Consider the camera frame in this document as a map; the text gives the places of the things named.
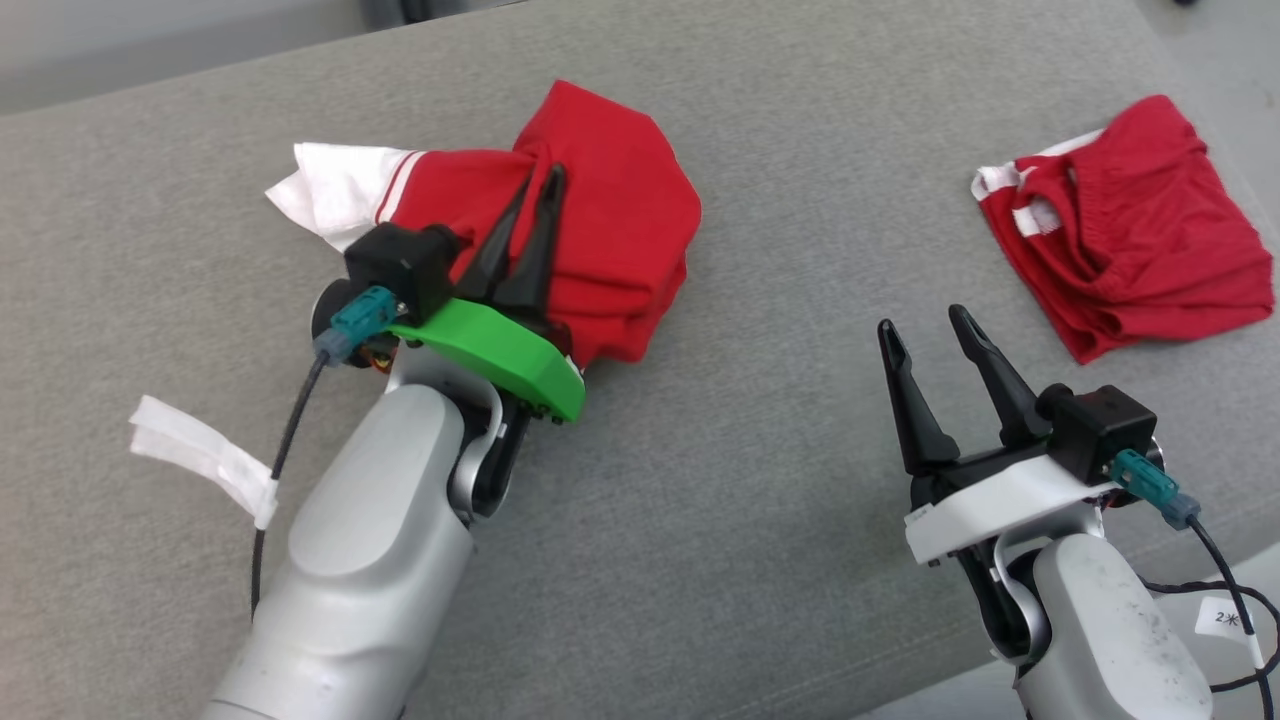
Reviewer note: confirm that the red shorts with white trim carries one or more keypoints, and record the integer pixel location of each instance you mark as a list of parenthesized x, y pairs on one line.
[(1150, 240)]

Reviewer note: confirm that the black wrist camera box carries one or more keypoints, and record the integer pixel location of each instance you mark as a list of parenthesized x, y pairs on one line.
[(1100, 425), (400, 265)]

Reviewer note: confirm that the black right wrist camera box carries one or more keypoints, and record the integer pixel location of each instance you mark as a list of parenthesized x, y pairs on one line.
[(1100, 425)]

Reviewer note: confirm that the red shirt with white sleeves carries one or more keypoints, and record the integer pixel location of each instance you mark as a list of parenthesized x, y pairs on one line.
[(620, 220)]

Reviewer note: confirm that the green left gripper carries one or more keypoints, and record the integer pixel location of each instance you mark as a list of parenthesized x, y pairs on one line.
[(500, 350)]

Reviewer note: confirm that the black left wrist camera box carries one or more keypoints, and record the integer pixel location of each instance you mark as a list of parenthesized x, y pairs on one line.
[(400, 265)]

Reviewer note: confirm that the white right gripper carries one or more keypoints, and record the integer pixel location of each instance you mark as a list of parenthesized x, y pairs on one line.
[(1000, 500)]

